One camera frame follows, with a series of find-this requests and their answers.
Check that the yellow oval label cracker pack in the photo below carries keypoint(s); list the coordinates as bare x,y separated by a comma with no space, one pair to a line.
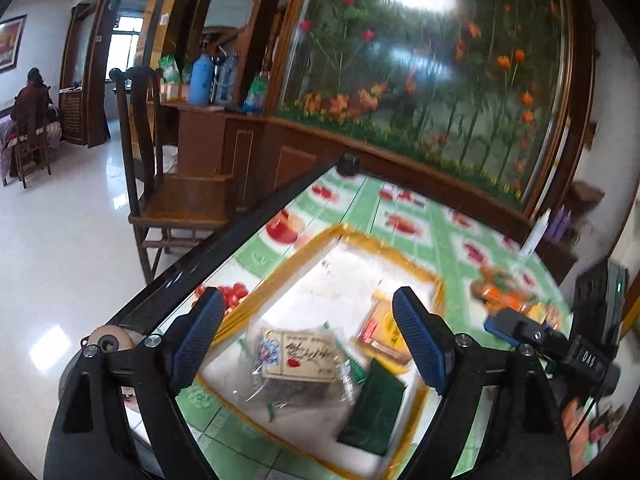
380,338

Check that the green fruit pattern tablecloth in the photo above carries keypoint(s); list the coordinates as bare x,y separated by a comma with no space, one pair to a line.
260,443

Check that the small black cup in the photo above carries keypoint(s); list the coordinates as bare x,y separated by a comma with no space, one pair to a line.
348,165

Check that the floral glass partition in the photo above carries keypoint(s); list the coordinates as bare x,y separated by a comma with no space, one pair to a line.
476,89

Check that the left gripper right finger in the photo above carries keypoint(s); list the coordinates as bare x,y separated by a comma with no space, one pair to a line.
524,438

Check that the green bag on cabinet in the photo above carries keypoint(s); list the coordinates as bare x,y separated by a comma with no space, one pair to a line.
169,69

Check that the dark wooden chair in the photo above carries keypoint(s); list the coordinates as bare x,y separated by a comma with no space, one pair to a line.
166,210

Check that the framed painting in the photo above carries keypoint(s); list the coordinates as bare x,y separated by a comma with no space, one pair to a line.
11,32

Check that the white foam tray yellow tape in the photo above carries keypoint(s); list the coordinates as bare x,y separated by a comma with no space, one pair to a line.
328,282

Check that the blue thermos jug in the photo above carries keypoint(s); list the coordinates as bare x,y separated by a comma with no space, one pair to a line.
201,80

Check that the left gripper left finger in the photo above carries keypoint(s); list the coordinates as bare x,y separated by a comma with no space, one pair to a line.
90,436

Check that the long orange wafer pack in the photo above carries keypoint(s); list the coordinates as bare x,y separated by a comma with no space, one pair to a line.
498,289

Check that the dark seaweed snack pack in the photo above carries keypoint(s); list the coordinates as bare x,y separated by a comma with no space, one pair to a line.
295,369

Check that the white spray bottle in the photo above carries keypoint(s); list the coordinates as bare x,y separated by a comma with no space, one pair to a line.
535,235

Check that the orange cheese snack bag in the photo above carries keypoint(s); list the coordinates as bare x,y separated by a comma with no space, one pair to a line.
545,314

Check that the operator right hand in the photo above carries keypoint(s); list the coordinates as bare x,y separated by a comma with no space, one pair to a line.
582,440

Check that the wooden side cabinet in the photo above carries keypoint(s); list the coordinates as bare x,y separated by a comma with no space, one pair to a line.
260,154

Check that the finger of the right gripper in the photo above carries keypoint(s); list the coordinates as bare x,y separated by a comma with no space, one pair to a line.
513,327

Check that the purple bottle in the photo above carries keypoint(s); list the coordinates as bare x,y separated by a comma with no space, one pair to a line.
554,224
563,225

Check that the dark green snack packet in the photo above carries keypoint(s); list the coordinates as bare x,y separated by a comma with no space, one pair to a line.
371,423

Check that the seated person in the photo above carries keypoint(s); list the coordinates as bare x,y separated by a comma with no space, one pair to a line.
33,109

